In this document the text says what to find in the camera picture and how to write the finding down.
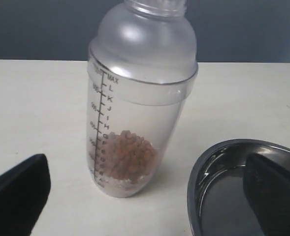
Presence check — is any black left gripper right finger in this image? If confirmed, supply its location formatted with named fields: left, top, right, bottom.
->
left=243, top=153, right=290, bottom=236

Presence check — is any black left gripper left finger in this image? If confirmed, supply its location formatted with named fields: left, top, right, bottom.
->
left=0, top=154, right=51, bottom=236

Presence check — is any clear plastic shaker bottle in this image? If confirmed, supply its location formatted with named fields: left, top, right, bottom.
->
left=86, top=0, right=198, bottom=198

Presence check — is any round stainless steel plate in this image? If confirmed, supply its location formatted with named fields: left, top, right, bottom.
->
left=187, top=139, right=290, bottom=236

